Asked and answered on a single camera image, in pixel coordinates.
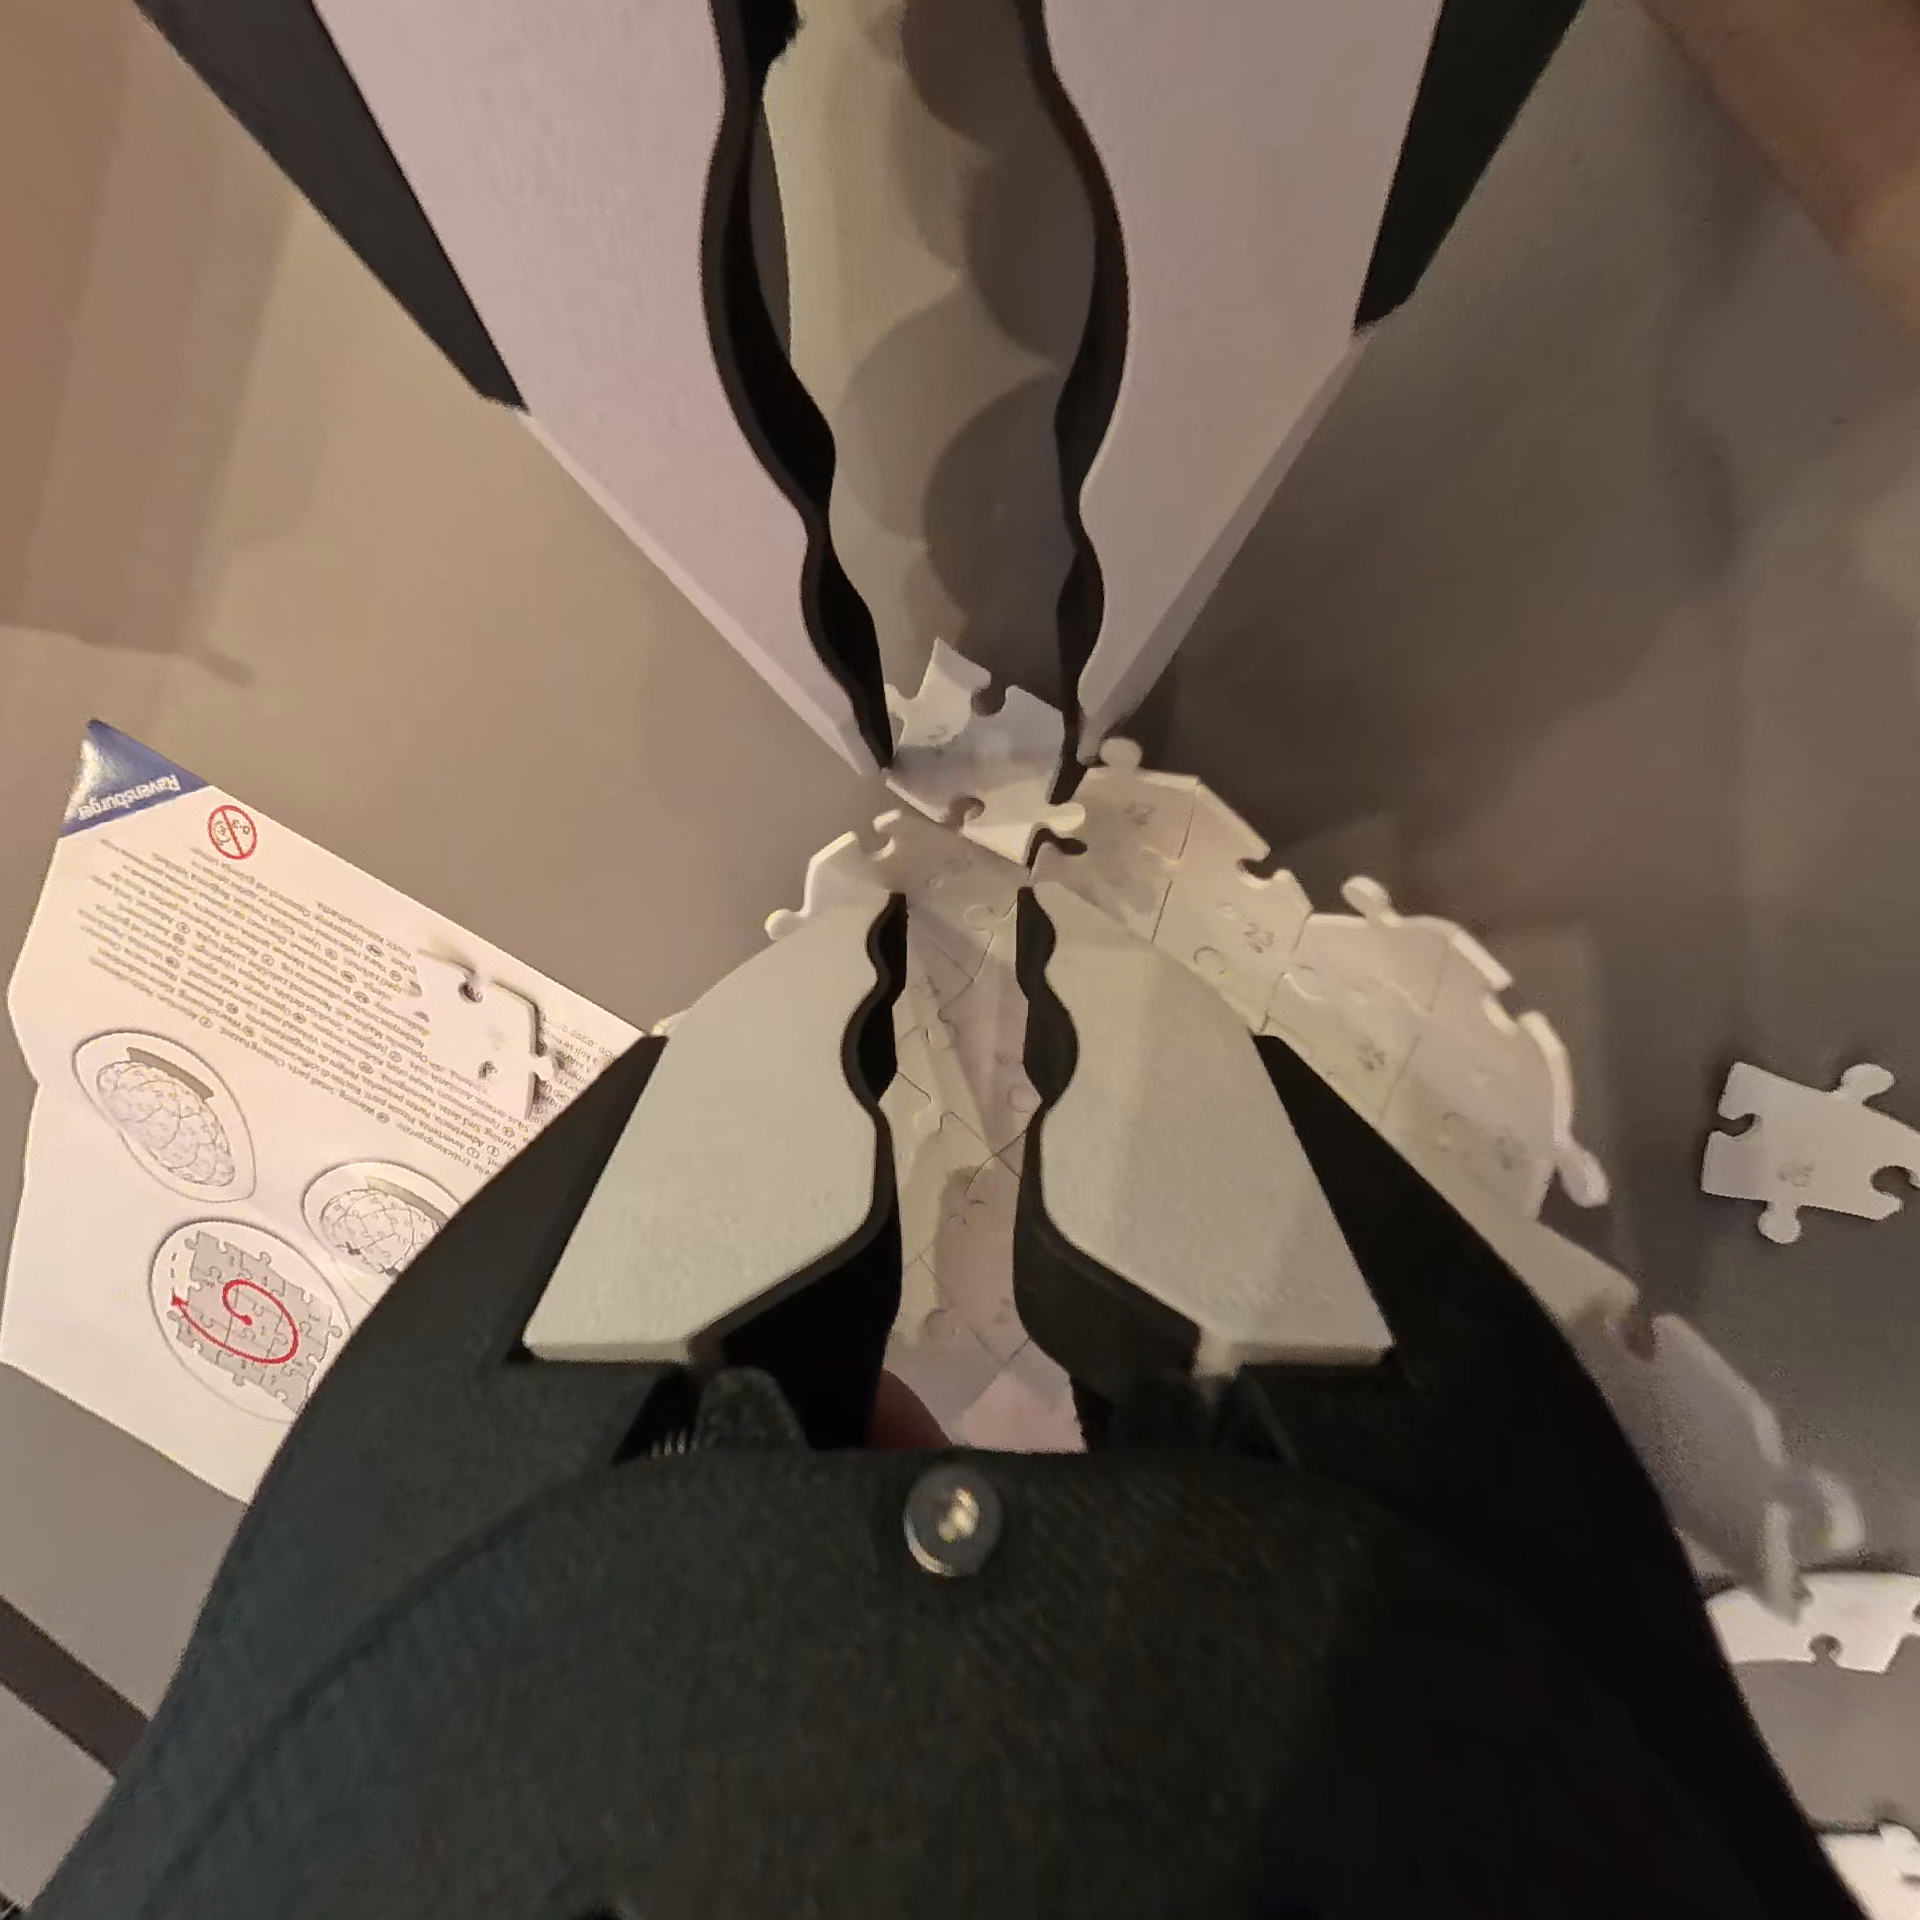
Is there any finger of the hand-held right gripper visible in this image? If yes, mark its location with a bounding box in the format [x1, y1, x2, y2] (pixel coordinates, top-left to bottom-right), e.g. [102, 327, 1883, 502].
[322, 0, 904, 777]
[1020, 0, 1465, 761]

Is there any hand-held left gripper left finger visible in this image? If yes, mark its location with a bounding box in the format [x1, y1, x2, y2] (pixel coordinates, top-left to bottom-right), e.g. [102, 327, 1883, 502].
[520, 890, 912, 1448]

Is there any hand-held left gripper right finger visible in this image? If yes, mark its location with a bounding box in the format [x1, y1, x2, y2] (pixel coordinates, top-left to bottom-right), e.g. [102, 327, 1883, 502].
[1016, 883, 1395, 1448]

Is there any partly built puzzle ball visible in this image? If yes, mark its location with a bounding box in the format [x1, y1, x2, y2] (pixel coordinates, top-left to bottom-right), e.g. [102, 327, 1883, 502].
[652, 735, 1871, 1613]

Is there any white puzzle piece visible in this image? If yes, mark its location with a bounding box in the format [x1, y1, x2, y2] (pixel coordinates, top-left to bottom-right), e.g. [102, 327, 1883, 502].
[1711, 1571, 1920, 1673]
[1703, 1063, 1920, 1243]
[1823, 1821, 1920, 1920]
[882, 638, 1089, 869]
[408, 943, 560, 1120]

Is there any white instruction leaflet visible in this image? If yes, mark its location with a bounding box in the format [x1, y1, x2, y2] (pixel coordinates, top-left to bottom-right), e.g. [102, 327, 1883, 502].
[0, 718, 647, 1501]

